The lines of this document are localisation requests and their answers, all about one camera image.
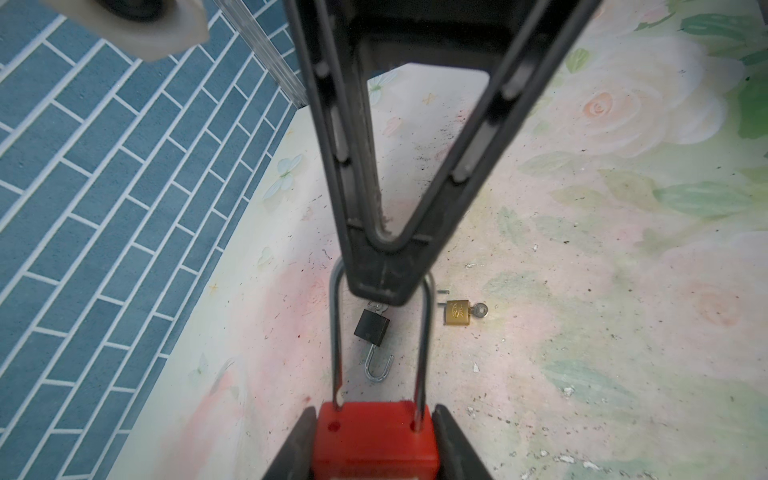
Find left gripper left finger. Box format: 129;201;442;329
262;406;318;480

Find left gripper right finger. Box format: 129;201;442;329
432;404;493;480

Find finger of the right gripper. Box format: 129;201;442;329
285;1;598;306

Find red padlock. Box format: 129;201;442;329
311;260;440;479

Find small brass padlock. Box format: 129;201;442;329
438;299;489;326

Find black padlock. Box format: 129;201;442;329
354;302;394;383

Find right corner aluminium post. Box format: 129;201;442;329
214;0;309;108

